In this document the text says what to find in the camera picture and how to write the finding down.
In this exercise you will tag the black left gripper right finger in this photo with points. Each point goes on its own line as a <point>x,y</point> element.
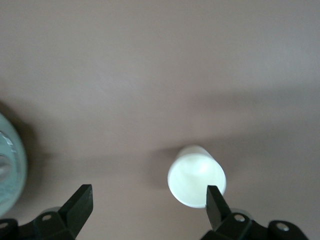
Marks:
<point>217,212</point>

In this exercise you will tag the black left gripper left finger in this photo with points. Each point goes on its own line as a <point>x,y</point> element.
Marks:
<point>77,210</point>

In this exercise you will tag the white plastic cup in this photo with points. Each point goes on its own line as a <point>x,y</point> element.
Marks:
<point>192,175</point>

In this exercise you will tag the grey-green cooking pot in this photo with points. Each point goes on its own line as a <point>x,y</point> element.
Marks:
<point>21,162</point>

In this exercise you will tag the glass pot lid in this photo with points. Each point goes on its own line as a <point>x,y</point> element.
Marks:
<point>3,160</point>

